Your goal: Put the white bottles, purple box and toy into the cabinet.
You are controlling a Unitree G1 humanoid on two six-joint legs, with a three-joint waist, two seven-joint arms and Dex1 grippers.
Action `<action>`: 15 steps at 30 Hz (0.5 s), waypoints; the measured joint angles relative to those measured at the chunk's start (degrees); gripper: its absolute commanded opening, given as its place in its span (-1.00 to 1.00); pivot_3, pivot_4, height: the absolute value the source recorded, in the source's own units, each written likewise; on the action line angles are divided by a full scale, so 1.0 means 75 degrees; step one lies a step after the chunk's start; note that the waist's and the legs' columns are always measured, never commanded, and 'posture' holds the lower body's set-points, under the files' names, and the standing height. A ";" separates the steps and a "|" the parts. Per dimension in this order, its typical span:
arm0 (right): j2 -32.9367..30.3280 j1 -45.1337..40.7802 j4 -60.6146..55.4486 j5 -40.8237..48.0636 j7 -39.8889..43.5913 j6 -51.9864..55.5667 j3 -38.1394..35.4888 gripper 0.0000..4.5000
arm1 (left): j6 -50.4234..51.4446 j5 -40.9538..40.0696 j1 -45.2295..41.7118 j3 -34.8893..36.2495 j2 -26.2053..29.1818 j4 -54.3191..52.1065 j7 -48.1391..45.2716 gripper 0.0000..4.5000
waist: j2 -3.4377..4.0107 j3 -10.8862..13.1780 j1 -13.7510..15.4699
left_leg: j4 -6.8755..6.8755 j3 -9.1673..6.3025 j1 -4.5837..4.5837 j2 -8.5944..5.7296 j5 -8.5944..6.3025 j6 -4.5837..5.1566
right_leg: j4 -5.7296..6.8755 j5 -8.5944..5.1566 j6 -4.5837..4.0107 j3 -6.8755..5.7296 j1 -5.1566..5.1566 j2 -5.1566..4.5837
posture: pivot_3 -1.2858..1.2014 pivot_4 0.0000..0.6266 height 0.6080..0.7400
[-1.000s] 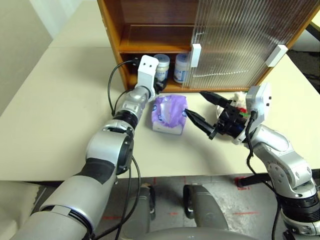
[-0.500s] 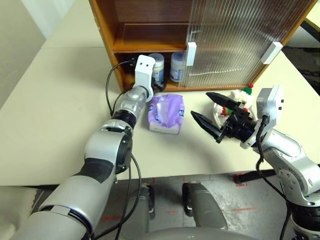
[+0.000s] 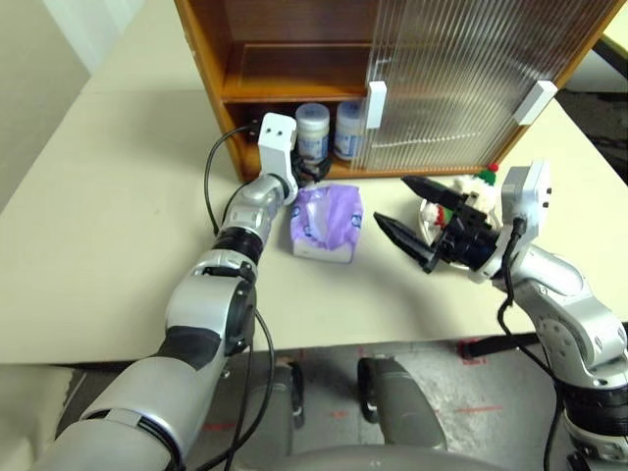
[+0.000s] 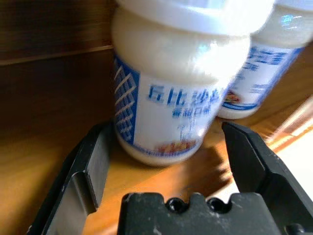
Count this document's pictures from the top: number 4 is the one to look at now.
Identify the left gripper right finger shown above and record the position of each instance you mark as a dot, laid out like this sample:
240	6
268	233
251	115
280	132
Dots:
269	181

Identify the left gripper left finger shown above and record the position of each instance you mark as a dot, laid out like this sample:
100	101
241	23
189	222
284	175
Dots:
80	176

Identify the white jar with blue label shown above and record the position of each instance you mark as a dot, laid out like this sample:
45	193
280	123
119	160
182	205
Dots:
171	110
266	68

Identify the wooden cabinet with shelf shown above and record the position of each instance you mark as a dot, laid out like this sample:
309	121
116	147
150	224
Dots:
49	98

